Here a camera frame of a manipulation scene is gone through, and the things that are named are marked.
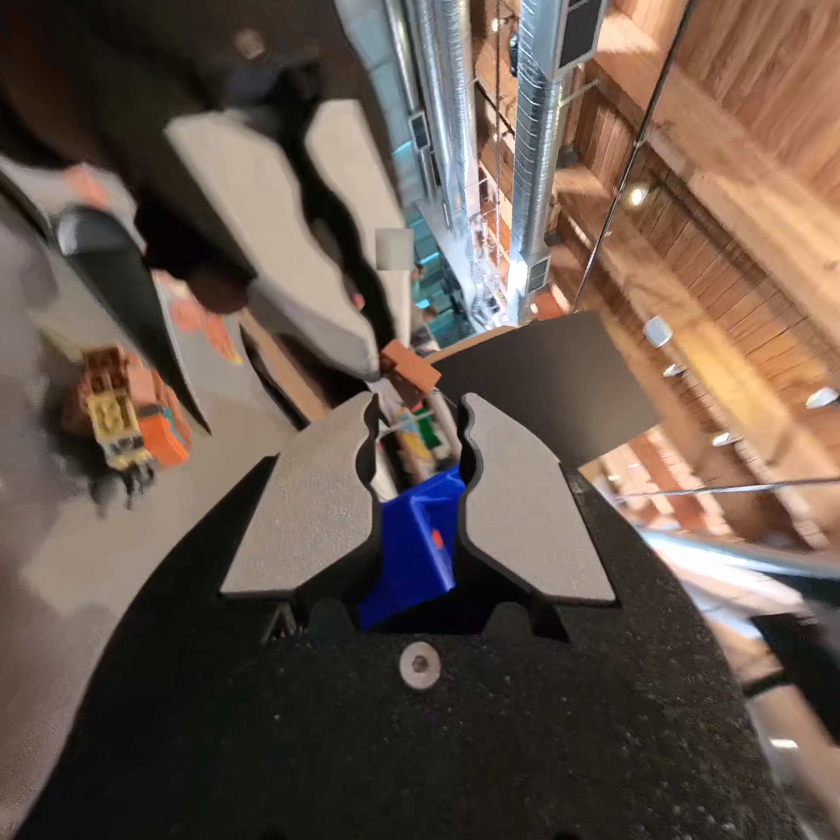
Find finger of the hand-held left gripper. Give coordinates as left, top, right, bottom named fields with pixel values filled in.
left=164, top=112, right=384, bottom=382
left=305, top=99, right=418, bottom=349

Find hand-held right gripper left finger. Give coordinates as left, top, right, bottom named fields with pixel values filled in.
left=221, top=392, right=385, bottom=603

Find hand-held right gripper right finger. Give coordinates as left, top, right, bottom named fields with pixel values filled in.
left=453, top=392, right=618, bottom=605

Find stack of blue plastic bins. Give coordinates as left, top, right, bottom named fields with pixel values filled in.
left=355, top=466, right=468, bottom=631

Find small brown toy brick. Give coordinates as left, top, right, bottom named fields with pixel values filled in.
left=378, top=339, right=445, bottom=410

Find brown toy brick model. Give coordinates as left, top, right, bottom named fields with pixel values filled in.
left=73, top=344, right=196, bottom=508

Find silver spiral pipes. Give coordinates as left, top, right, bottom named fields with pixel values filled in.
left=394, top=0, right=488, bottom=227

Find black board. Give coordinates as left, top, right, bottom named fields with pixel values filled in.
left=427, top=309, right=662, bottom=471

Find green box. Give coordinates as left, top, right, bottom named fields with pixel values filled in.
left=394, top=407, right=442, bottom=463

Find printed instruction booklet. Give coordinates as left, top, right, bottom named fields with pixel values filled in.
left=53, top=164, right=250, bottom=437

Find large silver ventilation duct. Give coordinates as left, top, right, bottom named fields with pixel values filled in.
left=506, top=0, right=613, bottom=324

